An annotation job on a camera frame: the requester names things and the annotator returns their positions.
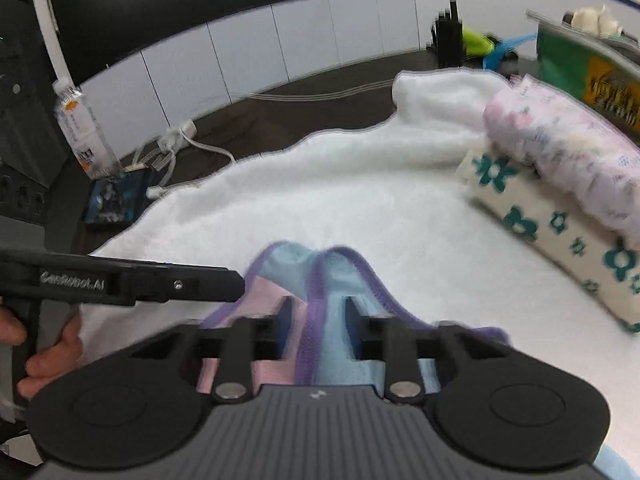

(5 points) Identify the folded pink floral garment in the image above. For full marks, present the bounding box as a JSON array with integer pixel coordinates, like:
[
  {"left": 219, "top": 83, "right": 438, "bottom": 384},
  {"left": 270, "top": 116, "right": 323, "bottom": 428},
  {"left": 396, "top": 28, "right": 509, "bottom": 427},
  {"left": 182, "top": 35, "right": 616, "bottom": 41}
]
[{"left": 481, "top": 74, "right": 640, "bottom": 250}]

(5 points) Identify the white fluffy towel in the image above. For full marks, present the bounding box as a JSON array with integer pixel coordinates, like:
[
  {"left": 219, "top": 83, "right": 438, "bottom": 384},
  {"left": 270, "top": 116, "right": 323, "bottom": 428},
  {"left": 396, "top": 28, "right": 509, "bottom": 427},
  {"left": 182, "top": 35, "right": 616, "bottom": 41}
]
[{"left": 77, "top": 70, "right": 640, "bottom": 461}]

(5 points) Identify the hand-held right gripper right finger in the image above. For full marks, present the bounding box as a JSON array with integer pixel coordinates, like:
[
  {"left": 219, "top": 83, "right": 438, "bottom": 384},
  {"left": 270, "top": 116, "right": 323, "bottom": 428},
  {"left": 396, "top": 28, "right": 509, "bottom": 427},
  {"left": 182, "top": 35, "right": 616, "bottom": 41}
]
[{"left": 341, "top": 296, "right": 513, "bottom": 405}]

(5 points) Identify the dark printed box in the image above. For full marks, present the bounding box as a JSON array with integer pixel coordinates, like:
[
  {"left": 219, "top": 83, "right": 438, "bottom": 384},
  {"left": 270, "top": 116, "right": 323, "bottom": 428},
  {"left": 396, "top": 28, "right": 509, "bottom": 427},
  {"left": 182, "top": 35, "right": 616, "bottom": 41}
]
[{"left": 82, "top": 167, "right": 154, "bottom": 226}]

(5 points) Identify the white cable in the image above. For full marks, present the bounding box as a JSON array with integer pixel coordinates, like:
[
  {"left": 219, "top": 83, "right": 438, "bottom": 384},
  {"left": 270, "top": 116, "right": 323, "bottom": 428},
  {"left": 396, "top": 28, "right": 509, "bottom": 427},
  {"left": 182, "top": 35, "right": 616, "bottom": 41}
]
[{"left": 227, "top": 76, "right": 399, "bottom": 106}]

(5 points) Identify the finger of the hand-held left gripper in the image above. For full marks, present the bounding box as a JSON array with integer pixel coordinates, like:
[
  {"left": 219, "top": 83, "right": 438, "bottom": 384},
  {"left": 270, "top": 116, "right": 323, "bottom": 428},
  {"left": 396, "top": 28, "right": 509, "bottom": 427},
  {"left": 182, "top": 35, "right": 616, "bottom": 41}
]
[{"left": 134, "top": 263, "right": 247, "bottom": 307}]

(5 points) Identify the white curved pole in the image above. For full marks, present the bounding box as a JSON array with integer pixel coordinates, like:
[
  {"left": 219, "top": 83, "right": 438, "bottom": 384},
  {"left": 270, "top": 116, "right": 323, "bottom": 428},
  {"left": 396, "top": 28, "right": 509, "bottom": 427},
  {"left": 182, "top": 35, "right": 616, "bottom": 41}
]
[{"left": 27, "top": 0, "right": 76, "bottom": 90}]

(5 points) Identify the white power adapter with cables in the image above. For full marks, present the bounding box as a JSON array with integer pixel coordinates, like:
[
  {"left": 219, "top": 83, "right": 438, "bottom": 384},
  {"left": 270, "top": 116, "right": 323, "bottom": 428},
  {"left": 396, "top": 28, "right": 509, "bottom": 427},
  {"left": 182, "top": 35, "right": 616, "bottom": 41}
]
[{"left": 131, "top": 119, "right": 237, "bottom": 199}]

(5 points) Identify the neon yellow object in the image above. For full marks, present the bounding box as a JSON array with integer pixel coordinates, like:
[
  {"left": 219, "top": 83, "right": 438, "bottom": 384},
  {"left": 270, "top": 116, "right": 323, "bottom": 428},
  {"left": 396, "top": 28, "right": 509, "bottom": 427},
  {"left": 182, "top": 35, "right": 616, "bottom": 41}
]
[{"left": 462, "top": 24, "right": 497, "bottom": 57}]

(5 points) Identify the pink and blue mesh garment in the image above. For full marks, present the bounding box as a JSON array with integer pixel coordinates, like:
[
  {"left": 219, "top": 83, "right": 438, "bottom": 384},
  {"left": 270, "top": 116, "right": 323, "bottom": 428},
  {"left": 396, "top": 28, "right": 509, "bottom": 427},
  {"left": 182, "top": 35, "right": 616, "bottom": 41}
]
[{"left": 197, "top": 241, "right": 640, "bottom": 480}]

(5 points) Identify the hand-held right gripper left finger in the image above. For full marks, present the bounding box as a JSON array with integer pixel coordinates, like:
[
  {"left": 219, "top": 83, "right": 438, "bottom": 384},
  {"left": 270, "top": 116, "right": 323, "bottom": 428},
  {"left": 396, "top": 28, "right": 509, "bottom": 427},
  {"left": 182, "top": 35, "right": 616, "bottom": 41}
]
[{"left": 127, "top": 296, "right": 297, "bottom": 405}]

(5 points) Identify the dark equipment rack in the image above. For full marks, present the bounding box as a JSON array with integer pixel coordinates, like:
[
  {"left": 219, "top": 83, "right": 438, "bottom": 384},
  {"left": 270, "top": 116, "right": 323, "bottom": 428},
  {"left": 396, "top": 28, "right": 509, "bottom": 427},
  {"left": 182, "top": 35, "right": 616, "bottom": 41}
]
[{"left": 0, "top": 0, "right": 71, "bottom": 222}]

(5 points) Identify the green bag with blue straps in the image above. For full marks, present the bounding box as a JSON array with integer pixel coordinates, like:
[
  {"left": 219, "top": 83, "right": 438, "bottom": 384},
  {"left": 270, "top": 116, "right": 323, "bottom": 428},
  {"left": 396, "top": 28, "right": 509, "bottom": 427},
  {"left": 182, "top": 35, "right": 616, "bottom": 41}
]
[{"left": 482, "top": 7, "right": 640, "bottom": 134}]

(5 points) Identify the cream cloth in bag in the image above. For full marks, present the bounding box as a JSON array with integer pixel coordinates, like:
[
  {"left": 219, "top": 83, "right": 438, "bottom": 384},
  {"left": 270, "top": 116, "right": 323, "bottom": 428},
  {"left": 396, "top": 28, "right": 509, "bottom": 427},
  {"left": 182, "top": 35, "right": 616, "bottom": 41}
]
[{"left": 569, "top": 4, "right": 624, "bottom": 37}]

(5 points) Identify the folded cream teal-flower garment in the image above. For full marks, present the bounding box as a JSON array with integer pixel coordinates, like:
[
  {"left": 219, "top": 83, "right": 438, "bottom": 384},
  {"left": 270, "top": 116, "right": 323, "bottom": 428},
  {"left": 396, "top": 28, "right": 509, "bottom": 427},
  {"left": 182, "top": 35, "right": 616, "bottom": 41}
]
[{"left": 454, "top": 146, "right": 640, "bottom": 335}]

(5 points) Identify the clear plastic water bottle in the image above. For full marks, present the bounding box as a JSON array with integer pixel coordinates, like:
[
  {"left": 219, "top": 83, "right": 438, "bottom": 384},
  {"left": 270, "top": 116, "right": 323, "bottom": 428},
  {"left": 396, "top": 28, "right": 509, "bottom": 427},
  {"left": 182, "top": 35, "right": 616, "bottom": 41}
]
[{"left": 52, "top": 78, "right": 124, "bottom": 181}]

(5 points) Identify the person's left hand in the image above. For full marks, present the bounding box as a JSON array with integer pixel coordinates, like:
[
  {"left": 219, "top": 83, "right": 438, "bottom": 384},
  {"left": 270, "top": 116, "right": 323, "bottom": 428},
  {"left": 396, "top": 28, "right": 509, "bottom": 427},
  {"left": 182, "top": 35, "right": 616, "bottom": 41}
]
[{"left": 0, "top": 305, "right": 84, "bottom": 402}]

